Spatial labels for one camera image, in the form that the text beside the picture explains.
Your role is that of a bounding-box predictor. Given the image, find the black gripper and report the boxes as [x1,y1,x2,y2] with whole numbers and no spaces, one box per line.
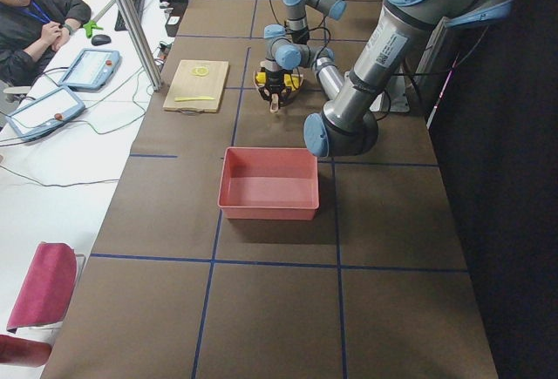
[254,61,305,108]

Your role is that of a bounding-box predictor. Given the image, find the pink plastic bin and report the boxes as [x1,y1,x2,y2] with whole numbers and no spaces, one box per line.
[218,146,320,220]

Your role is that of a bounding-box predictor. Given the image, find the front lemon slice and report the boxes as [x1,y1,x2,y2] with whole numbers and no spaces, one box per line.
[192,66,210,77]

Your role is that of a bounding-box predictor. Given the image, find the wooden cutting board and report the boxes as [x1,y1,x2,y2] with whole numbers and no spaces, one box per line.
[163,59,229,113]

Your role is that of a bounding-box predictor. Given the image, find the yellow toy knife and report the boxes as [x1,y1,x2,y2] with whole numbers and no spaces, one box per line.
[174,96,215,102]

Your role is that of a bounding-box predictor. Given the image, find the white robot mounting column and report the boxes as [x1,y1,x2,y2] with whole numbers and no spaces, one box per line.
[378,17,459,117]

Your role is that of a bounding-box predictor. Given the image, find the black keyboard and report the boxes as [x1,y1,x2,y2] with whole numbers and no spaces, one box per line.
[113,0,146,32]

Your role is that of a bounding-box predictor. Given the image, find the black computer mouse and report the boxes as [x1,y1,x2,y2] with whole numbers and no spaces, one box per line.
[91,34,112,46]

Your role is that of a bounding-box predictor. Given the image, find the far teach pendant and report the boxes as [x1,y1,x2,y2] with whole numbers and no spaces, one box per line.
[58,48,121,91]

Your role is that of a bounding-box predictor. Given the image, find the teach pendant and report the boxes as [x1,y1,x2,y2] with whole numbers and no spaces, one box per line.
[58,48,121,91]
[6,87,85,141]

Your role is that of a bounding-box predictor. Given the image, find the green clamp tool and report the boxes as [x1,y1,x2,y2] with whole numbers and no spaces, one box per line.
[83,20,104,39]

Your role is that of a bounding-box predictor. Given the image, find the near teach pendant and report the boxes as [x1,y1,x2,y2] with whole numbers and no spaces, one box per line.
[6,87,85,141]

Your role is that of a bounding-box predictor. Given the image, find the seated person in grey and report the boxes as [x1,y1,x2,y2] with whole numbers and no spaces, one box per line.
[1,0,92,86]

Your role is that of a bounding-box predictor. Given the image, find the magenta cloth on stand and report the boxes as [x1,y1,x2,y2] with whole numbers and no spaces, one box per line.
[6,242,78,333]

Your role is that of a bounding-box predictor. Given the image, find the aluminium frame post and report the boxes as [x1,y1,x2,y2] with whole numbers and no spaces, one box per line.
[114,0,162,91]

